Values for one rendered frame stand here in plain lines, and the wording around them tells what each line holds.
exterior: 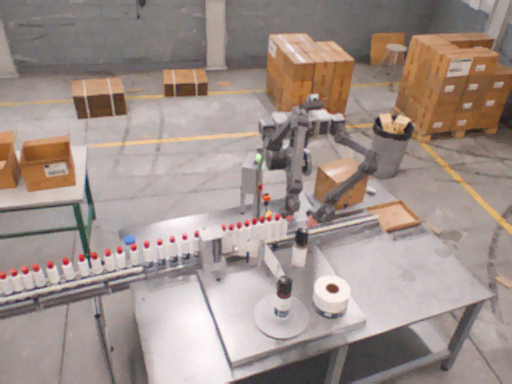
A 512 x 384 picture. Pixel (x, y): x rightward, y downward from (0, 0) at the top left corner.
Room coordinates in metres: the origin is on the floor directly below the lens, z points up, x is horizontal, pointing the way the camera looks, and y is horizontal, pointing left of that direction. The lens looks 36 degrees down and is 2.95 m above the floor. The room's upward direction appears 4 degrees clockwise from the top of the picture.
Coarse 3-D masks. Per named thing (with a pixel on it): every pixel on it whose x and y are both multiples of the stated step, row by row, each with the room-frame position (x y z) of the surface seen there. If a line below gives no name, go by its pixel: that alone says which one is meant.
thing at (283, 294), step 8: (280, 280) 1.66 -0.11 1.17; (288, 280) 1.66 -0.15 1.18; (280, 288) 1.64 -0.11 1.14; (288, 288) 1.64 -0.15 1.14; (280, 296) 1.65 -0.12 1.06; (288, 296) 1.67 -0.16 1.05; (280, 304) 1.63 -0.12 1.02; (288, 304) 1.64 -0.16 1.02; (280, 312) 1.63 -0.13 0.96; (288, 312) 1.65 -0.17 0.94; (280, 320) 1.63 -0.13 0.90
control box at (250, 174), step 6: (252, 156) 2.37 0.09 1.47; (264, 156) 2.39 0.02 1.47; (246, 162) 2.29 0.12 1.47; (252, 162) 2.30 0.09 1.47; (258, 162) 2.30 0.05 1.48; (246, 168) 2.24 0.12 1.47; (252, 168) 2.24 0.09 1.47; (258, 168) 2.25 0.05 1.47; (246, 174) 2.24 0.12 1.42; (252, 174) 2.24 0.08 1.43; (258, 174) 2.25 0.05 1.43; (246, 180) 2.24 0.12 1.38; (252, 180) 2.24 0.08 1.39; (258, 180) 2.26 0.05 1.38; (246, 186) 2.24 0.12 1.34; (252, 186) 2.24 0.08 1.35; (246, 192) 2.24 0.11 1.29; (252, 192) 2.24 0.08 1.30
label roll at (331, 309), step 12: (324, 276) 1.85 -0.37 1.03; (336, 276) 1.86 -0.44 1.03; (324, 288) 1.76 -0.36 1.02; (336, 288) 1.79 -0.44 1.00; (348, 288) 1.78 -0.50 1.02; (312, 300) 1.76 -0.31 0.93; (324, 300) 1.68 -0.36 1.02; (336, 300) 1.69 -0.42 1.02; (324, 312) 1.68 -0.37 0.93; (336, 312) 1.67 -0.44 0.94
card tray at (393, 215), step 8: (400, 200) 2.87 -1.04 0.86; (368, 208) 2.75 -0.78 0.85; (376, 208) 2.78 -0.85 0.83; (384, 208) 2.79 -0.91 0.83; (392, 208) 2.80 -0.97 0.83; (400, 208) 2.80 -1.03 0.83; (408, 208) 2.78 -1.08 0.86; (384, 216) 2.69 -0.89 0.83; (392, 216) 2.70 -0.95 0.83; (400, 216) 2.70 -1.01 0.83; (408, 216) 2.71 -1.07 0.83; (416, 216) 2.69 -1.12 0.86; (384, 224) 2.60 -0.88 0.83; (392, 224) 2.60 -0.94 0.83; (400, 224) 2.60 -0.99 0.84; (408, 224) 2.59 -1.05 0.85; (416, 224) 2.62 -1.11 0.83
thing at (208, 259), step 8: (200, 240) 2.00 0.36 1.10; (216, 240) 1.98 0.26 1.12; (200, 248) 2.01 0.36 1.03; (208, 248) 1.96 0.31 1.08; (216, 248) 1.98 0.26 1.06; (200, 256) 2.02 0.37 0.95; (208, 256) 1.96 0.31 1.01; (216, 256) 1.98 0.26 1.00; (200, 264) 2.01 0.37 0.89; (208, 264) 1.96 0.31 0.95; (216, 264) 1.98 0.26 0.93; (224, 264) 2.00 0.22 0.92
